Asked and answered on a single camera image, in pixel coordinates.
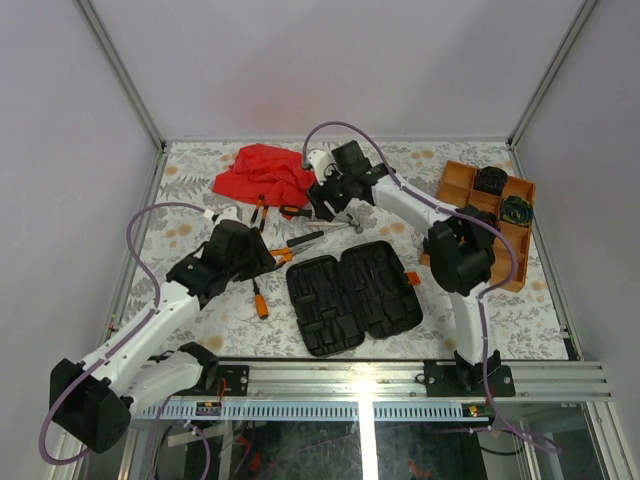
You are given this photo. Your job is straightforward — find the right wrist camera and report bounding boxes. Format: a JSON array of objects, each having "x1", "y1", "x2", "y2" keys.
[{"x1": 302, "y1": 149, "x2": 333, "y2": 185}]

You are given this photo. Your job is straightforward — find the black plastic tool case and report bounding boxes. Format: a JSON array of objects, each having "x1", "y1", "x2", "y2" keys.
[{"x1": 286, "y1": 240, "x2": 423, "y2": 358}]

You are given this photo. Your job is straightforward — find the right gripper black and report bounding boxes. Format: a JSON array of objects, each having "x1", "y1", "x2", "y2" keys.
[{"x1": 305, "y1": 164, "x2": 353, "y2": 224}]

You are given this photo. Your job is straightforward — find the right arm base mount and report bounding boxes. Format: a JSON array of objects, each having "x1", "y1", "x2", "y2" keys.
[{"x1": 423, "y1": 351, "x2": 516, "y2": 398}]

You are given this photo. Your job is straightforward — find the small orange black screwdriver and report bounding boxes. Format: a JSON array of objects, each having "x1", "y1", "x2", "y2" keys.
[{"x1": 250, "y1": 195, "x2": 265, "y2": 225}]

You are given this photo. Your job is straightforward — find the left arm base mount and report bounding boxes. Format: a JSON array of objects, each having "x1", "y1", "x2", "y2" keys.
[{"x1": 175, "y1": 364, "x2": 250, "y2": 399}]

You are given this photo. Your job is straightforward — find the red crumpled cloth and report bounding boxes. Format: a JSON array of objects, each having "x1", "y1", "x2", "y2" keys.
[{"x1": 212, "y1": 144, "x2": 315, "y2": 207}]

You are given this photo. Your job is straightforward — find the aluminium front rail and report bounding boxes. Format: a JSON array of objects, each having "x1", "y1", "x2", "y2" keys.
[{"x1": 220, "y1": 360, "x2": 612, "y2": 402}]

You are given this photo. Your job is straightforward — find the steel claw hammer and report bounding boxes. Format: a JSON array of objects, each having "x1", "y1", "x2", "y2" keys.
[{"x1": 304, "y1": 214, "x2": 363, "y2": 240}]

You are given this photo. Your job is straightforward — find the blue green rolled cloth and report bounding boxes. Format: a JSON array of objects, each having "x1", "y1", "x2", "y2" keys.
[{"x1": 500, "y1": 195, "x2": 534, "y2": 228}]

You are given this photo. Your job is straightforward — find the wooden compartment tray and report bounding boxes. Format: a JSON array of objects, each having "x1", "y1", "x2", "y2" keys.
[{"x1": 436, "y1": 161, "x2": 536, "y2": 293}]

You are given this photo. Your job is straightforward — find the dark rolled cloth top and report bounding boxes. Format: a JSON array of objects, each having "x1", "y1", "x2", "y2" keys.
[{"x1": 474, "y1": 166, "x2": 509, "y2": 196}]

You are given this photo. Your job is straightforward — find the orange handled needle-nose pliers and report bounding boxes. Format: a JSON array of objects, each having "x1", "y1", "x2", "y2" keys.
[{"x1": 270, "y1": 232, "x2": 319, "y2": 265}]

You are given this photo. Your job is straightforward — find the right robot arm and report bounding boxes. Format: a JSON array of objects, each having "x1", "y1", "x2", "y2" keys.
[{"x1": 302, "y1": 141, "x2": 497, "y2": 395}]

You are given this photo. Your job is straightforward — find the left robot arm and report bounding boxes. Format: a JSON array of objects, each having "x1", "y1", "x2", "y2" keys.
[{"x1": 49, "y1": 219, "x2": 275, "y2": 453}]

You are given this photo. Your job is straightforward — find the orange handled tool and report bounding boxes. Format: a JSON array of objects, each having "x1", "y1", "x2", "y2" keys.
[{"x1": 252, "y1": 279, "x2": 269, "y2": 320}]

